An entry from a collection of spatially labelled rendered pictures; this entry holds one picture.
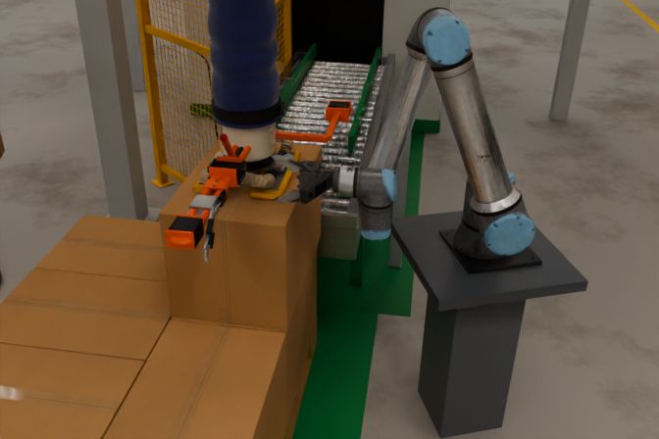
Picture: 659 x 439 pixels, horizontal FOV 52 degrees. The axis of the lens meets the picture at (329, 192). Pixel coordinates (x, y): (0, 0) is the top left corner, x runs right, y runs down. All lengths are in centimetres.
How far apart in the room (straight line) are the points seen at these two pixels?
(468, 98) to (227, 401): 108
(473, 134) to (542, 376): 142
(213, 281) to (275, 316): 23
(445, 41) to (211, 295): 109
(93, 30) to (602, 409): 281
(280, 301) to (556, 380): 133
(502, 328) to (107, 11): 229
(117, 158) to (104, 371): 176
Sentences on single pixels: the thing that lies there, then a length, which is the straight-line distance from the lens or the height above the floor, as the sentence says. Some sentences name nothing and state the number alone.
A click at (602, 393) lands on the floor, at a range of 305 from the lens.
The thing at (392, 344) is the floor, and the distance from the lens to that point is 305.
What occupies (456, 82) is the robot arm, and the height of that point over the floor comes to 141.
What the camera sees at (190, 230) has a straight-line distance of 171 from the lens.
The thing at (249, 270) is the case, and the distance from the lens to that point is 214.
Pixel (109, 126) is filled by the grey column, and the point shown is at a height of 62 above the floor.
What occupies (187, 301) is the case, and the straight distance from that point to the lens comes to 229.
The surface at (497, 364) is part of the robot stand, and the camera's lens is 253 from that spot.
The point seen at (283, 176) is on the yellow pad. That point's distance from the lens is 223.
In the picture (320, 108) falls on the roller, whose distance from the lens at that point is 398.
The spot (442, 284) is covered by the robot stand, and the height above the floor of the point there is 75.
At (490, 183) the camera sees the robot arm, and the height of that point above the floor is 111.
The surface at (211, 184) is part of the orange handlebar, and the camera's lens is 194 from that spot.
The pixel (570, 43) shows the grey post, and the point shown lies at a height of 61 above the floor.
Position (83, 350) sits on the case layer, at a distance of 230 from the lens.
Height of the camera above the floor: 199
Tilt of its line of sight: 28 degrees down
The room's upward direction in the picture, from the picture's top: 1 degrees clockwise
